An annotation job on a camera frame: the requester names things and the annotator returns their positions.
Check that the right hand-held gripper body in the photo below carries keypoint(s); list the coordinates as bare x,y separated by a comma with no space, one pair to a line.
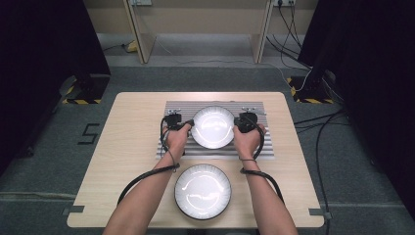
248,123

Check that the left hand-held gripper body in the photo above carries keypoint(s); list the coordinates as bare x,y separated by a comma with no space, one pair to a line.
173,120

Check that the white ribbed plate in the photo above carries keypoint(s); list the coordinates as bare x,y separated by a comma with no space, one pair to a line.
212,127
203,192

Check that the person's right hand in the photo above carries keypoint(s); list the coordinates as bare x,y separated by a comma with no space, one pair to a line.
248,143

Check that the person's left hand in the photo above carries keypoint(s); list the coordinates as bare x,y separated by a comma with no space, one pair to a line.
176,140

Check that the grey striped placemat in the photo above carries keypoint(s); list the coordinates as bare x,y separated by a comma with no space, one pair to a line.
267,147

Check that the hazard-striped stand base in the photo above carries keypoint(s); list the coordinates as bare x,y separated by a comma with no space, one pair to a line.
306,94
94,89

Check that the yellow floor object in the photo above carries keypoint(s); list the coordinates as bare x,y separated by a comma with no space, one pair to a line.
132,47

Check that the black tape floor mark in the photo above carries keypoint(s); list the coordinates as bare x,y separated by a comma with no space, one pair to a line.
88,133

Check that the grey tape strip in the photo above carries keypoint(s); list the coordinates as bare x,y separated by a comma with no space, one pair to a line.
74,209
321,212

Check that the black curtain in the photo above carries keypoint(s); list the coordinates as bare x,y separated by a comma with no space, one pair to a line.
39,65
375,81

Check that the light wooden desk frame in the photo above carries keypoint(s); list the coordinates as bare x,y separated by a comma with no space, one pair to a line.
145,45

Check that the white wall socket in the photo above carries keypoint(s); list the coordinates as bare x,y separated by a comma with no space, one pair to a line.
141,2
284,2

